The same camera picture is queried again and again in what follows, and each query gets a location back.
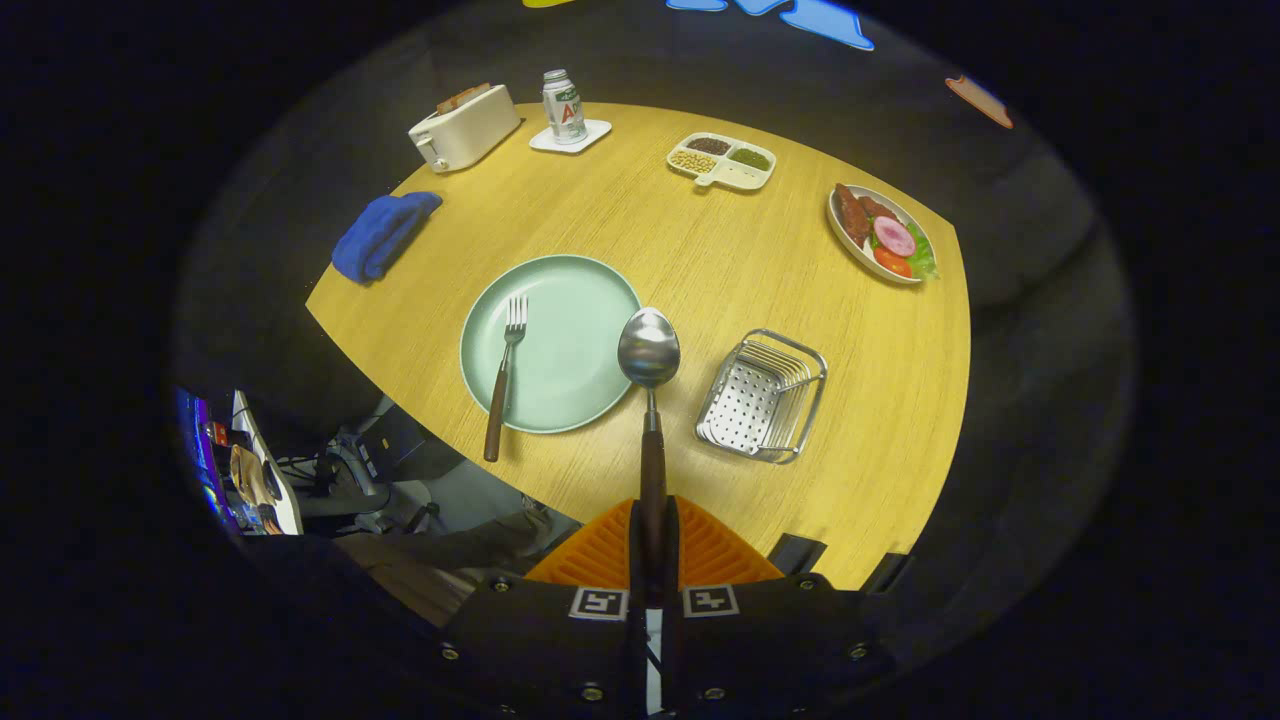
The white plate of food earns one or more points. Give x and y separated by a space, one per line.
850 250

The white toaster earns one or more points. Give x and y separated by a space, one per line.
470 130

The pink ham slice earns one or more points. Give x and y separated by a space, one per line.
895 236

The white square coaster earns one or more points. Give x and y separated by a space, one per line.
596 133

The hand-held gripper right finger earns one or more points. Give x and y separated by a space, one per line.
770 650

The green lettuce leaf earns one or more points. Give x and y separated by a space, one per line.
923 258

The red-brown sausage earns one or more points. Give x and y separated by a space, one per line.
880 208
852 215

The black table leg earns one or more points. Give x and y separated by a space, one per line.
888 573

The computer monitor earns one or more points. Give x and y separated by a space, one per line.
200 460

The tan object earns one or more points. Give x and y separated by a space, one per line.
250 475

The pale green plate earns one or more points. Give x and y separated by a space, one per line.
575 340

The clear plastic water bottle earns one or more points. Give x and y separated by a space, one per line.
565 110

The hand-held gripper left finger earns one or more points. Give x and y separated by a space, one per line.
560 650

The brown toast slice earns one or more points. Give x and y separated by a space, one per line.
455 101
475 90

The blue folded towel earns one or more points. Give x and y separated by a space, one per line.
380 235

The white panel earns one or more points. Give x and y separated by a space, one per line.
285 505

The red tomato slice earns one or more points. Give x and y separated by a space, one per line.
892 262

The white divided bean dish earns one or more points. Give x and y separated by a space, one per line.
735 177

